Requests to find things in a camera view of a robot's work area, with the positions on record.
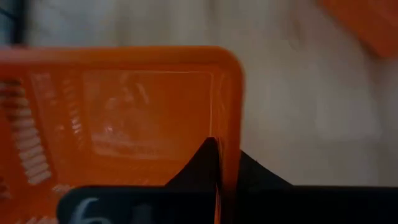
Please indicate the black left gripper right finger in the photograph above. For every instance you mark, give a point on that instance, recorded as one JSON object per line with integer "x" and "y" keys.
{"x": 295, "y": 205}

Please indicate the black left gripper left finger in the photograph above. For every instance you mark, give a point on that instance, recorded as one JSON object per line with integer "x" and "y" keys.
{"x": 140, "y": 205}

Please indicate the orange plastic basket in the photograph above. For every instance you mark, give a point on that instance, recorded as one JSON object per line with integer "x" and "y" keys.
{"x": 140, "y": 109}
{"x": 373, "y": 25}

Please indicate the black aluminium rig frame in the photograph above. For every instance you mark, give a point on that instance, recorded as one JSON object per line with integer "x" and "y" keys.
{"x": 18, "y": 25}

